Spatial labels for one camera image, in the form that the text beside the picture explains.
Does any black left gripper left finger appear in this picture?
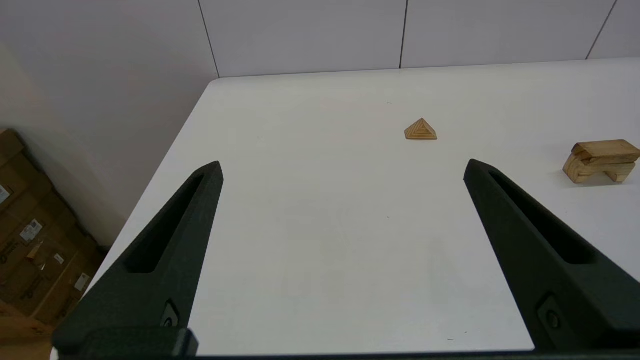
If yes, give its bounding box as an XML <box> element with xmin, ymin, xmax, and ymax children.
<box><xmin>52</xmin><ymin>160</ymin><xmax>224</xmax><ymax>358</ymax></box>

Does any triangular wooden building block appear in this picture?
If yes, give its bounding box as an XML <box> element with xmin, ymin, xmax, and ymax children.
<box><xmin>404</xmin><ymin>118</ymin><xmax>438</xmax><ymax>141</ymax></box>

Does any rectangular wooden building block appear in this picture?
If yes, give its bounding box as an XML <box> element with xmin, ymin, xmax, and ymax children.
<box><xmin>571</xmin><ymin>139</ymin><xmax>640</xmax><ymax>165</ymax></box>

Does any brown cardboard box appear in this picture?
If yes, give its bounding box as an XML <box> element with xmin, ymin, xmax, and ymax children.
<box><xmin>0</xmin><ymin>167</ymin><xmax>86</xmax><ymax>288</ymax></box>
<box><xmin>0</xmin><ymin>227</ymin><xmax>108</xmax><ymax>346</ymax></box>
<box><xmin>0</xmin><ymin>127</ymin><xmax>51</xmax><ymax>218</ymax></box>

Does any arched wooden building block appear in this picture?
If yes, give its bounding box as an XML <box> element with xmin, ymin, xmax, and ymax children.
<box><xmin>563</xmin><ymin>151</ymin><xmax>637</xmax><ymax>184</ymax></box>

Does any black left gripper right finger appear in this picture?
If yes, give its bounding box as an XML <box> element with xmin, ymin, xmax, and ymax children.
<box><xmin>463</xmin><ymin>159</ymin><xmax>640</xmax><ymax>353</ymax></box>

